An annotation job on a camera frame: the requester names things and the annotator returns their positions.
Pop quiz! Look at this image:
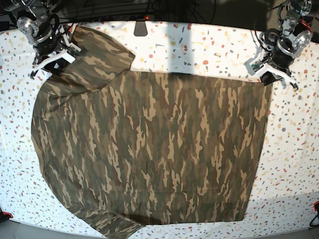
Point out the camouflage T-shirt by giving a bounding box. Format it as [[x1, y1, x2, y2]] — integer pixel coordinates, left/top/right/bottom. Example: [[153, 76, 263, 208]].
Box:
[[31, 26, 272, 239]]

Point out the red clamp left corner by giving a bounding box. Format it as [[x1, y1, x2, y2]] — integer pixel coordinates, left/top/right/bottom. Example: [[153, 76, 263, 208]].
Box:
[[0, 212, 13, 221]]

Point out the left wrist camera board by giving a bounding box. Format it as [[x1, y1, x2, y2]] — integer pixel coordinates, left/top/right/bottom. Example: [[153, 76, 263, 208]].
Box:
[[251, 60, 262, 73]]

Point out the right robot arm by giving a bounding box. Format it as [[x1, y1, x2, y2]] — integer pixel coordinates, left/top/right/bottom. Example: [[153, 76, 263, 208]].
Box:
[[0, 0, 81, 77]]

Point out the red clamp corner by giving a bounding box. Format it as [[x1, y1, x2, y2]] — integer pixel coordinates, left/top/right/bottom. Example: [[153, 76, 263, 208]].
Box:
[[313, 201, 319, 214], [0, 212, 13, 221]]

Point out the black power strip red light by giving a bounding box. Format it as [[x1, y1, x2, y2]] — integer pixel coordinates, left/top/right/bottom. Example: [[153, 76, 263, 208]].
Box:
[[99, 14, 156, 21]]

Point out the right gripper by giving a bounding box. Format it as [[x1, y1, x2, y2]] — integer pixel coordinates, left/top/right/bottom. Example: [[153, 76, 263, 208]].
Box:
[[31, 23, 80, 77]]

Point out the red clamp right corner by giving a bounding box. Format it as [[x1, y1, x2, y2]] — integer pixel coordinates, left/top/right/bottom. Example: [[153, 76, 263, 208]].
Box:
[[313, 201, 319, 214]]

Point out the grey camera mount base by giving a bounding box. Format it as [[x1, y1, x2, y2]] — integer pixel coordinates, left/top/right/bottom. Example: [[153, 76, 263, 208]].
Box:
[[134, 21, 148, 37]]

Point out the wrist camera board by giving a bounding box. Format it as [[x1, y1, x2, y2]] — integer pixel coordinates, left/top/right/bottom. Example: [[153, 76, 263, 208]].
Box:
[[69, 46, 81, 54], [251, 60, 262, 73]]

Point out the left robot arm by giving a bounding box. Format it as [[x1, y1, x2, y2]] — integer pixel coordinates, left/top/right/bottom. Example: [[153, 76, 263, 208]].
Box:
[[244, 0, 319, 91]]

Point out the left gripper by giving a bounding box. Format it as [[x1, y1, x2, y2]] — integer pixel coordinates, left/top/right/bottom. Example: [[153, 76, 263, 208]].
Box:
[[245, 49, 299, 90]]

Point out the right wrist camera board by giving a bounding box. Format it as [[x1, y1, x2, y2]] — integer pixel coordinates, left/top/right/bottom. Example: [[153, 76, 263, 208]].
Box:
[[69, 46, 81, 54]]

